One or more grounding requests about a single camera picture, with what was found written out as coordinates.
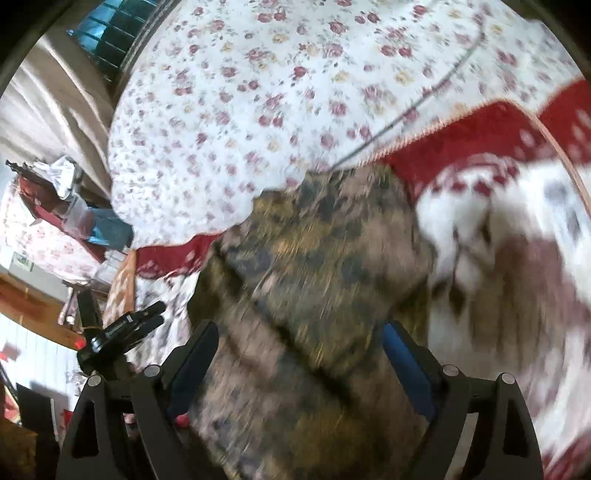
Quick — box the beige curtain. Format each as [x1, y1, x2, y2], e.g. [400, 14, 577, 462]
[1, 31, 114, 199]

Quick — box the orange checkered cushion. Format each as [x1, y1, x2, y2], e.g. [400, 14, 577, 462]
[102, 250, 137, 328]

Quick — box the white floral quilt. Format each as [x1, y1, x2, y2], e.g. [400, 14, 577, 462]
[108, 1, 581, 248]

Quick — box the red white plush blanket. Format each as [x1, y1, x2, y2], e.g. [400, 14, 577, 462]
[133, 79, 591, 480]

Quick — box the window with blue glass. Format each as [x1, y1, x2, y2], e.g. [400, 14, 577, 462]
[66, 0, 160, 86]

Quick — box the white plastic bag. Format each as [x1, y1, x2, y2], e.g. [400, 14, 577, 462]
[34, 156, 83, 200]

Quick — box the thin black cable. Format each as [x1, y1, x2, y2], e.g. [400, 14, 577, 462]
[329, 18, 487, 172]

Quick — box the brown gold floral garment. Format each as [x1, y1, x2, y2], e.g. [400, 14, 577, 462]
[187, 164, 436, 479]

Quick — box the blue box on floor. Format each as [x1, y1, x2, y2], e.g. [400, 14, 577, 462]
[88, 208, 133, 251]

